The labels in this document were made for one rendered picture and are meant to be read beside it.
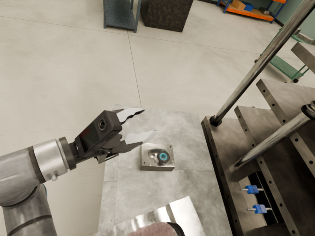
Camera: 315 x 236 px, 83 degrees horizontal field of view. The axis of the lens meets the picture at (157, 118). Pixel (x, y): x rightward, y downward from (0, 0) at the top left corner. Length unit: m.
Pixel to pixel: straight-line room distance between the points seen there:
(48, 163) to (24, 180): 0.04
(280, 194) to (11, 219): 1.09
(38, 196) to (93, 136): 0.19
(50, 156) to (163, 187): 0.81
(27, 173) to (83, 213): 1.48
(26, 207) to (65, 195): 1.45
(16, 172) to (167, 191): 0.84
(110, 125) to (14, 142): 1.98
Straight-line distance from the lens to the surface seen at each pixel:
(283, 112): 1.14
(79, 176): 1.95
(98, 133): 0.35
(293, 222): 1.15
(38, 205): 0.47
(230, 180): 1.34
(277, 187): 1.18
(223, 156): 1.40
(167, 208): 0.99
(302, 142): 1.07
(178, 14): 4.66
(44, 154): 0.39
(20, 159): 0.39
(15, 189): 0.40
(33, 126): 2.33
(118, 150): 0.40
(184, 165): 1.20
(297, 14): 1.17
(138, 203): 1.04
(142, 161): 1.05
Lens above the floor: 1.80
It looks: 48 degrees down
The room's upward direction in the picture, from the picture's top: 21 degrees clockwise
